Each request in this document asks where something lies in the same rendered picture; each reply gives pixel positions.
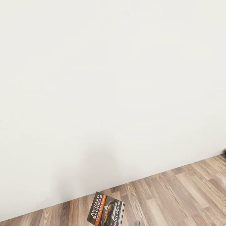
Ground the hardback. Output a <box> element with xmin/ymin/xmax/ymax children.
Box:
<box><xmin>87</xmin><ymin>192</ymin><xmax>125</xmax><ymax>226</ymax></box>

